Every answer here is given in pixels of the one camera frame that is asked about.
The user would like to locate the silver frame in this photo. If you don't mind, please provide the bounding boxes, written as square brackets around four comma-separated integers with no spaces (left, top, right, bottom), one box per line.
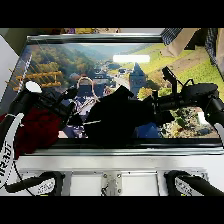
[0,146,224,197]

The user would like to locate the checked shirt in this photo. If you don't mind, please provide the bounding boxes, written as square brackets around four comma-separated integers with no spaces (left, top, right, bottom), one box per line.
[203,27,220,66]
[160,27,183,46]

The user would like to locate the brown clothes hanger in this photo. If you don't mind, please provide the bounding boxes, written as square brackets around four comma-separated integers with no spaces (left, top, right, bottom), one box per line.
[70,75,102,117]

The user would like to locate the black cable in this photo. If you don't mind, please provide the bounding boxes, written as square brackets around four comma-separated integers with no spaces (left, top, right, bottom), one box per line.
[181,77,196,88]

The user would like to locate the red garment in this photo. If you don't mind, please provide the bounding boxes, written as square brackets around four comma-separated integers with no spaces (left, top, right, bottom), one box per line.
[0,106,64,160]

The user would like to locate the heap of clothes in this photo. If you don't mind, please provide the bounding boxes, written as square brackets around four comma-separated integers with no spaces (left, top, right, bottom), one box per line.
[43,27,122,35]

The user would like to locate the black garment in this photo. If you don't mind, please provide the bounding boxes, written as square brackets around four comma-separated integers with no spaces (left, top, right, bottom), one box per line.
[82,84,168,148]

